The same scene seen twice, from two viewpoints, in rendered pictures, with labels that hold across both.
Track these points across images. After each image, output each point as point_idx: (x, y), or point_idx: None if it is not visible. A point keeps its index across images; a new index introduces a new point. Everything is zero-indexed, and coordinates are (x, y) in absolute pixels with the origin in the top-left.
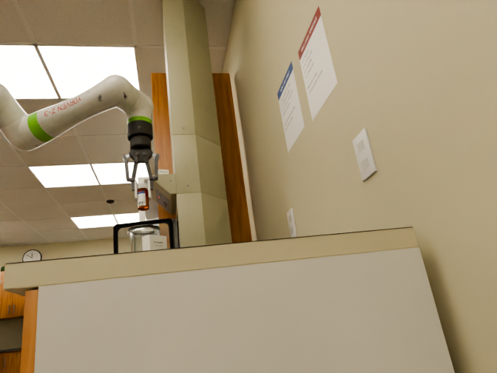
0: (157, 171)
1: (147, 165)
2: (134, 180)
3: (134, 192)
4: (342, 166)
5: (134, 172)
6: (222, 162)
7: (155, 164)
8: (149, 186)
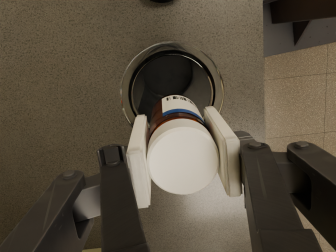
0: (42, 201)
1: (124, 233)
2: (234, 137)
3: (219, 115)
4: None
5: (255, 176)
6: None
7: (21, 250)
8: (133, 133)
